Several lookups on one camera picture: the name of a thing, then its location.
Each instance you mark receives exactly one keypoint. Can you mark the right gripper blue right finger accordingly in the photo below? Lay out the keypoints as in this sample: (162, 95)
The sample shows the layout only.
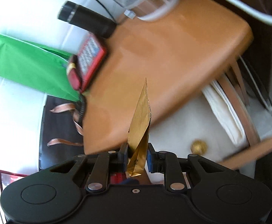
(166, 163)

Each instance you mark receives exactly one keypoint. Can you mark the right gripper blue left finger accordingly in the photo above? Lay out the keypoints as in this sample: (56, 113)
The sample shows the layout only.
(109, 168)

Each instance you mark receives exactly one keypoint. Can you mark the gold foil ball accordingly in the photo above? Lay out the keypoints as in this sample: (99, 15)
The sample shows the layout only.
(199, 147)

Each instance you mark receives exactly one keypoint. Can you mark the gold foil tea pouch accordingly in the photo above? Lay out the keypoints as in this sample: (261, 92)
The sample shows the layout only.
(138, 134)

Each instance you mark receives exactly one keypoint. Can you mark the wooden drawer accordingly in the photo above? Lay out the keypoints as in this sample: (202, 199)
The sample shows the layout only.
(250, 160)

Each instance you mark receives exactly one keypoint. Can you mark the white folded cloth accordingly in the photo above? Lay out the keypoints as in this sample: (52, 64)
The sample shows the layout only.
(209, 117)

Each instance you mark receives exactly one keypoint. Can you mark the black paper gift bag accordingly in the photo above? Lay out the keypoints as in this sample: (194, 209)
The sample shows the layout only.
(61, 126)

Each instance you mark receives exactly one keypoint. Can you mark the red gift box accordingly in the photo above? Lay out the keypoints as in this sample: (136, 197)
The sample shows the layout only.
(6, 178)

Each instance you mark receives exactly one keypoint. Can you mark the wooden nightstand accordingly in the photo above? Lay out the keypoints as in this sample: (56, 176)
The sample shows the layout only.
(175, 56)

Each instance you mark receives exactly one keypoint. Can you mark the red desk telephone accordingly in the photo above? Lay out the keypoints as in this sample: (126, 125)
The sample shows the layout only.
(82, 67)

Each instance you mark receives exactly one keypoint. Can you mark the green fabric bag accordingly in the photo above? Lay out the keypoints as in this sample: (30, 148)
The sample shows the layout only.
(37, 66)

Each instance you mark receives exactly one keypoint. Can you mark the black thermos bottle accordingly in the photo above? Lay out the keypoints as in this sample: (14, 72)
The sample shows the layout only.
(87, 19)

